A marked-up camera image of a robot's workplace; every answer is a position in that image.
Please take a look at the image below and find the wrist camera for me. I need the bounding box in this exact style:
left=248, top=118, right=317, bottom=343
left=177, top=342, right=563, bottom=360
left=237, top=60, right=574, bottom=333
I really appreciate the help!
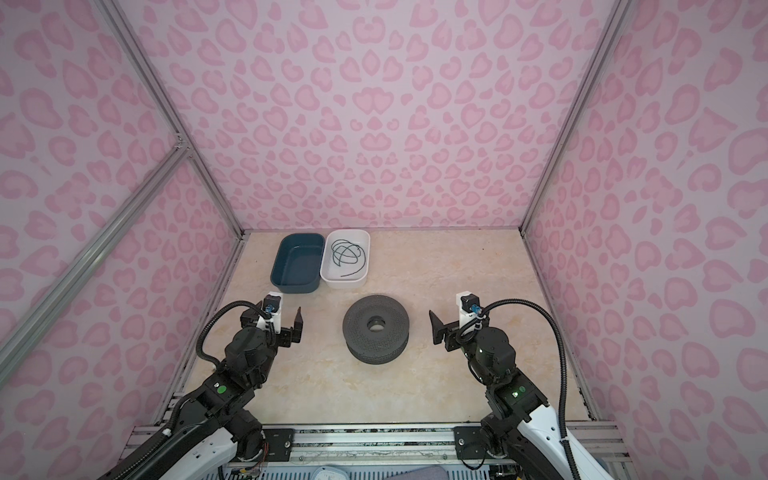
left=456, top=291, right=482, bottom=328
left=256, top=292, right=283, bottom=334

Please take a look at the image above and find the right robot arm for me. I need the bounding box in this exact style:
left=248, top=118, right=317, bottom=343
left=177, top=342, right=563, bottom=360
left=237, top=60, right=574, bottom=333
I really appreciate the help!
left=429, top=312, right=611, bottom=479

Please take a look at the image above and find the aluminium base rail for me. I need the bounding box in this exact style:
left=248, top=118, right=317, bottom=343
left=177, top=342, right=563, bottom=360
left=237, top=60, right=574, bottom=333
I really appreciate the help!
left=110, top=421, right=640, bottom=480

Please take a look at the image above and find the white plastic bin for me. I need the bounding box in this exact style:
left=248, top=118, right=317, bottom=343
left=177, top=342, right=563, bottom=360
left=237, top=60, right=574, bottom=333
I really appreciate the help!
left=320, top=229, right=371, bottom=289

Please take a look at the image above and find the dark grey spool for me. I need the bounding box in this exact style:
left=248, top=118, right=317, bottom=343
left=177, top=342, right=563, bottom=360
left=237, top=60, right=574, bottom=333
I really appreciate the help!
left=342, top=295, right=410, bottom=365

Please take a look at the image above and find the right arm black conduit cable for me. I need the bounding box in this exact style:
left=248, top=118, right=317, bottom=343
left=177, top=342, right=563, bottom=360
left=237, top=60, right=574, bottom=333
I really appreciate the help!
left=479, top=298, right=583, bottom=480

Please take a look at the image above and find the dark teal plastic bin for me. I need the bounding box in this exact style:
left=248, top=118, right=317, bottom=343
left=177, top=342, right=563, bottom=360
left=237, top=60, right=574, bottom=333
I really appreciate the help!
left=270, top=233, right=325, bottom=294

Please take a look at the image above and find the diagonal aluminium frame bar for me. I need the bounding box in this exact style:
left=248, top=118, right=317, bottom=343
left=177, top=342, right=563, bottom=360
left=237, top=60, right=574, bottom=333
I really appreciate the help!
left=1, top=141, right=189, bottom=385

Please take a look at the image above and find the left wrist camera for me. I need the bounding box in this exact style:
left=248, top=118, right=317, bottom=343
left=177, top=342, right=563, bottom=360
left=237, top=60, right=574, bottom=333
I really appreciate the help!
left=256, top=292, right=283, bottom=334

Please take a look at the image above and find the dark green cable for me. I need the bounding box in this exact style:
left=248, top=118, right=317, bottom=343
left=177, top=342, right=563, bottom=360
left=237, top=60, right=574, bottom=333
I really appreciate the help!
left=330, top=238, right=368, bottom=279

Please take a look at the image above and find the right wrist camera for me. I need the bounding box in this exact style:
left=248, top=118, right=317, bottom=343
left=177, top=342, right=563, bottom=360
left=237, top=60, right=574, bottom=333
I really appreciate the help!
left=456, top=291, right=482, bottom=328

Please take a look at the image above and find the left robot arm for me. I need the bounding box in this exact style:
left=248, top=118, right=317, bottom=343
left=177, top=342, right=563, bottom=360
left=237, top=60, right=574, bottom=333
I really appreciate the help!
left=102, top=295, right=304, bottom=479

